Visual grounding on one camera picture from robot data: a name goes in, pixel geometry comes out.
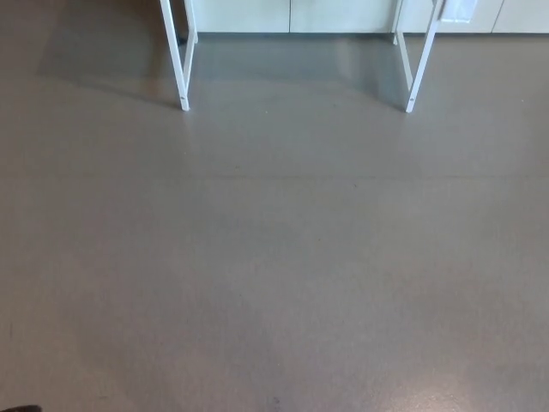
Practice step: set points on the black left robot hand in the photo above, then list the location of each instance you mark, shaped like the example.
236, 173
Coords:
21, 409

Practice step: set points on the white cabinet door with lettering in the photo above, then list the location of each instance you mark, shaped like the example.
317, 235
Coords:
240, 15

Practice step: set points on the plain white cabinet door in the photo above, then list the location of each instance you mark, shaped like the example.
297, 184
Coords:
525, 15
343, 15

